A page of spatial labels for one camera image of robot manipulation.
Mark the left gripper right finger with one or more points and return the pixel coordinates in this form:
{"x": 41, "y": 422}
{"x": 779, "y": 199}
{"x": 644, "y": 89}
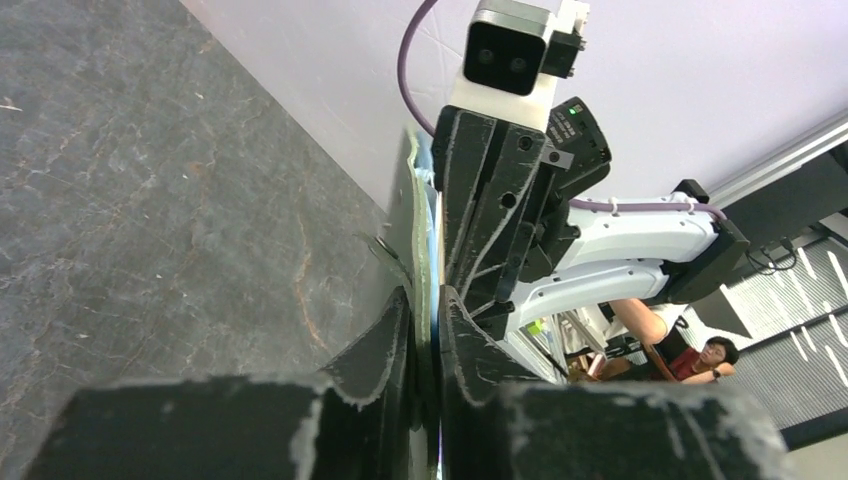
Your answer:
{"x": 485, "y": 434}

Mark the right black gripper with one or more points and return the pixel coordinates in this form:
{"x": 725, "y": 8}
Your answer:
{"x": 498, "y": 180}

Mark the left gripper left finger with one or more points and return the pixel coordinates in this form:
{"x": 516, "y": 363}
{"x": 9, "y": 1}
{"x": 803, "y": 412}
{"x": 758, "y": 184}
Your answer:
{"x": 372, "y": 378}

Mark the light blue card holder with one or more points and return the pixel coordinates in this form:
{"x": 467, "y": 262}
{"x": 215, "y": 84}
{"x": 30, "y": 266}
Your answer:
{"x": 410, "y": 249}

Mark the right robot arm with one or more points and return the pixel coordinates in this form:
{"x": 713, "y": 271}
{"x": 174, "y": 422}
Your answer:
{"x": 676, "y": 249}

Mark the person in red shirt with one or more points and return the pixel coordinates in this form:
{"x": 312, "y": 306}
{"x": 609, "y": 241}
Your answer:
{"x": 652, "y": 325}

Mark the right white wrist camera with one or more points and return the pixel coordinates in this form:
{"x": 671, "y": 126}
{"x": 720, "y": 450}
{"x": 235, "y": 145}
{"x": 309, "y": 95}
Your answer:
{"x": 514, "y": 56}

